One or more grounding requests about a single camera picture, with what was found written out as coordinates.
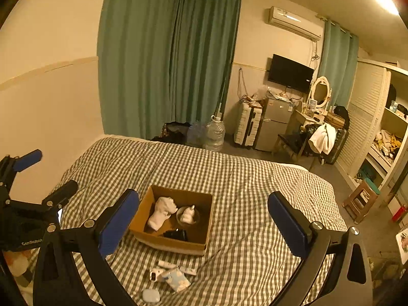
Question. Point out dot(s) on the white suitcase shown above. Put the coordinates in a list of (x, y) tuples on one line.
[(249, 117)]

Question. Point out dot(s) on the white cloth on chair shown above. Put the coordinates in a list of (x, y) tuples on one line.
[(323, 139)]

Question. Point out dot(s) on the white louvered wardrobe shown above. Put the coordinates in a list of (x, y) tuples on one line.
[(369, 114)]

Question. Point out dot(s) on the white plaster bear figurine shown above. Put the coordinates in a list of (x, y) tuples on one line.
[(163, 209)]

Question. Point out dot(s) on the silver mini fridge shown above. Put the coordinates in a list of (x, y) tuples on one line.
[(275, 117)]

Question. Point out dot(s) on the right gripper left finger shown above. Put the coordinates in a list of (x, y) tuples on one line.
[(114, 222)]

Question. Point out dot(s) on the white oval vanity mirror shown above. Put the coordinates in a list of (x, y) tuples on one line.
[(320, 93)]

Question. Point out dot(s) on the black bag on floor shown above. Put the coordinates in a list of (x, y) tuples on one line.
[(173, 133)]

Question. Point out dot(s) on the white earbuds case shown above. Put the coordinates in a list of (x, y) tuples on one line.
[(151, 295)]

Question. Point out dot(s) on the small wooden stool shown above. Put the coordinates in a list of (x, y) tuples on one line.
[(361, 200)]

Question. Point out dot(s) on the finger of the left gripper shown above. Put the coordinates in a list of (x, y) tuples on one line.
[(10, 166), (61, 196)]

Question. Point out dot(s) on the large green curtain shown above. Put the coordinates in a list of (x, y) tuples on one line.
[(164, 61)]

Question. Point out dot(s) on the small white bunny figurine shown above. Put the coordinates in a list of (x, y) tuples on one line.
[(187, 217)]

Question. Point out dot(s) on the white cream tube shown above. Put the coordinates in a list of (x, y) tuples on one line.
[(185, 270)]

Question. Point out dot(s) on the wooden dressing table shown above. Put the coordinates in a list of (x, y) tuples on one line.
[(299, 119)]

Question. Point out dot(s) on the grey checkered bed cover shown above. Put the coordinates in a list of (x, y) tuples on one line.
[(247, 261)]

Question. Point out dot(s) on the small green window curtain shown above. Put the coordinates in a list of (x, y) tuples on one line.
[(339, 61)]

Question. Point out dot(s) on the white air conditioner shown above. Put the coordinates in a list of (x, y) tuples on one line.
[(294, 23)]

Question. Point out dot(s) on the black wall television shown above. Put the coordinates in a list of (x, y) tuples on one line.
[(290, 74)]

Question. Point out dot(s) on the floral tissue pack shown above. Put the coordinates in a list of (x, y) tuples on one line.
[(176, 279)]

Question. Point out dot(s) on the brown cardboard box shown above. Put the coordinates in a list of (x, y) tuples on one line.
[(198, 233)]

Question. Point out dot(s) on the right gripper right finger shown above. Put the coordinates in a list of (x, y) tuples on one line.
[(292, 224)]

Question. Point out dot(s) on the dark glossy round object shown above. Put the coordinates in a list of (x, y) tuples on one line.
[(176, 234)]

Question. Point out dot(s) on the large clear water jug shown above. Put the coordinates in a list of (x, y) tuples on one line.
[(214, 133)]

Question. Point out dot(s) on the dark chair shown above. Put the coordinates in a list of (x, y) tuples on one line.
[(297, 144)]

